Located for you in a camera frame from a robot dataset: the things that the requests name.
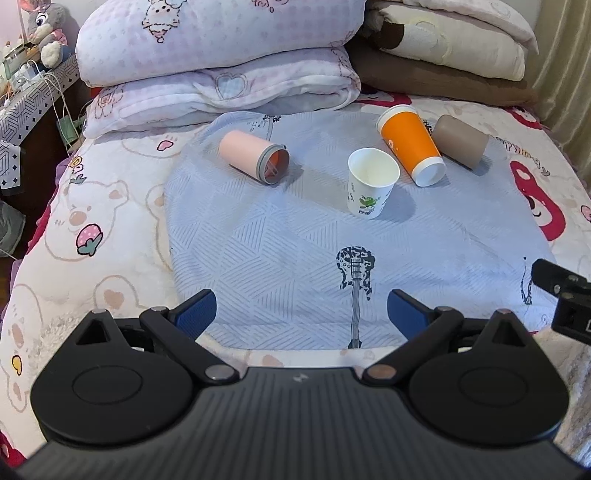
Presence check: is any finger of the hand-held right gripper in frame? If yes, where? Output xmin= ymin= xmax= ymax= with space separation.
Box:
xmin=530 ymin=259 xmax=591 ymax=297

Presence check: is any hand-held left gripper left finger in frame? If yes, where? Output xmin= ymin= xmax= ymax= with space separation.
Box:
xmin=69 ymin=289 xmax=239 ymax=385

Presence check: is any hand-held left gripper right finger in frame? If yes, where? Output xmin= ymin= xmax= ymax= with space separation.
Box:
xmin=362 ymin=289 xmax=535 ymax=387

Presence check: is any taupe brown cup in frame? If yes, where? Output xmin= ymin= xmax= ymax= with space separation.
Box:
xmin=431 ymin=114 xmax=489 ymax=171

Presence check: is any pink cup with grey rim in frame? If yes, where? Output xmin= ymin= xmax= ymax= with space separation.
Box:
xmin=218 ymin=130 xmax=291 ymax=186

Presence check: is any orange paper cup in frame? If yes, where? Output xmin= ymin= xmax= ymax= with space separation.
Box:
xmin=376 ymin=104 xmax=447 ymax=188

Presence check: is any white paper cup green print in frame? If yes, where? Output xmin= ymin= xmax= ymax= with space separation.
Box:
xmin=346 ymin=147 xmax=400 ymax=219

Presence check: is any light blue guitar print blanket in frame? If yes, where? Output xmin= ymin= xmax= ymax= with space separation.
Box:
xmin=164 ymin=110 xmax=560 ymax=352

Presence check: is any bear print bed sheet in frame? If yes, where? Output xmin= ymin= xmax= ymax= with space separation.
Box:
xmin=0 ymin=90 xmax=591 ymax=468

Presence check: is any beige curtain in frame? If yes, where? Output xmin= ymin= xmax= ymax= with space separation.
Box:
xmin=525 ymin=0 xmax=591 ymax=172

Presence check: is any grey bag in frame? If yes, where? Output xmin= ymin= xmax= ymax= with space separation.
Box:
xmin=0 ymin=200 xmax=27 ymax=246

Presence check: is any pink heart print folded quilt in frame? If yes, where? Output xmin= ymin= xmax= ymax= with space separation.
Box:
xmin=82 ymin=46 xmax=362 ymax=140

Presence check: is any green charger plug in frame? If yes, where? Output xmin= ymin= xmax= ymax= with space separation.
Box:
xmin=57 ymin=115 xmax=78 ymax=149

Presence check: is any brown folded blanket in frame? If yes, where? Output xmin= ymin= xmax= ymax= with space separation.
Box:
xmin=346 ymin=36 xmax=540 ymax=108

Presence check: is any cream folded quilt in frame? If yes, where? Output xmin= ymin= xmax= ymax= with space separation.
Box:
xmin=364 ymin=0 xmax=540 ymax=82

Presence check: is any bedside cabinet with patterned cloth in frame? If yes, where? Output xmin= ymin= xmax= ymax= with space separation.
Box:
xmin=0 ymin=44 xmax=82 ymax=197

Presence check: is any pink patterned pillow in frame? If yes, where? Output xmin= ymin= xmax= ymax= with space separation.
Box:
xmin=75 ymin=0 xmax=369 ymax=88

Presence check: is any grey plush bunny toy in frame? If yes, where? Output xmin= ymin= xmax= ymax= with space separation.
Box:
xmin=24 ymin=2 xmax=71 ymax=68

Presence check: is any white charging cable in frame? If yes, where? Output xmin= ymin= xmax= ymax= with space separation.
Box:
xmin=25 ymin=59 xmax=75 ymax=153

